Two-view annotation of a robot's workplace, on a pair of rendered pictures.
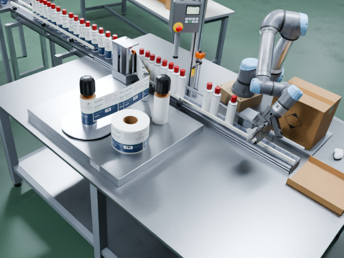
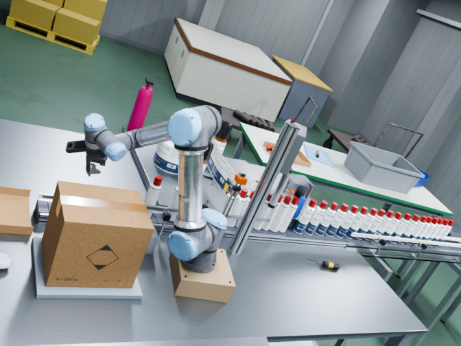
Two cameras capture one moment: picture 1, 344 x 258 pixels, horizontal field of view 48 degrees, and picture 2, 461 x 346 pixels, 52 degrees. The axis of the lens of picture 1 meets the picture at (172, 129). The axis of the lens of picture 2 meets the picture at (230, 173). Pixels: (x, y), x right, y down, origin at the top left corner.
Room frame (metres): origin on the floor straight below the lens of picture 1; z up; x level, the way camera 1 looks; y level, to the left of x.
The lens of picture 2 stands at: (2.69, -1.96, 2.00)
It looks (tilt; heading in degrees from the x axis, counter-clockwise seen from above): 23 degrees down; 109
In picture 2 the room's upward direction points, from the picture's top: 24 degrees clockwise
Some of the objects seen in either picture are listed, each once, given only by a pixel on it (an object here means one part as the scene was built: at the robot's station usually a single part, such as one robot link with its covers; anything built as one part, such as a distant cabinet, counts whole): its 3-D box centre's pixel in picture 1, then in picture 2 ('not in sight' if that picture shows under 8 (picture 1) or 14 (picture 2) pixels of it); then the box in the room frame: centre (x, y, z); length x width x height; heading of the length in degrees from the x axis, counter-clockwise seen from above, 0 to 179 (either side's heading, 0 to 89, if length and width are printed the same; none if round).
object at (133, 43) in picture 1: (125, 42); (300, 179); (2.27, 0.35, 1.14); 0.14 x 0.11 x 0.01; 52
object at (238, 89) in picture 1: (243, 85); (200, 250); (2.19, -0.44, 0.97); 0.15 x 0.15 x 0.10
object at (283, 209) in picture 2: (147, 65); (280, 213); (2.29, 0.21, 0.98); 0.05 x 0.05 x 0.20
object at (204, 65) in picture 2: not in sight; (221, 69); (-0.51, 5.00, 0.38); 1.99 x 1.61 x 0.77; 131
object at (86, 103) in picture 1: (88, 100); (217, 143); (1.72, 0.47, 1.04); 0.09 x 0.09 x 0.29
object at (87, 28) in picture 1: (88, 34); (366, 224); (2.67, 0.70, 0.98); 0.05 x 0.05 x 0.20
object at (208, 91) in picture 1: (207, 98); not in sight; (1.96, -0.19, 0.98); 0.05 x 0.05 x 0.20
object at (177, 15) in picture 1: (185, 15); (287, 146); (2.22, -0.01, 1.38); 0.17 x 0.10 x 0.19; 107
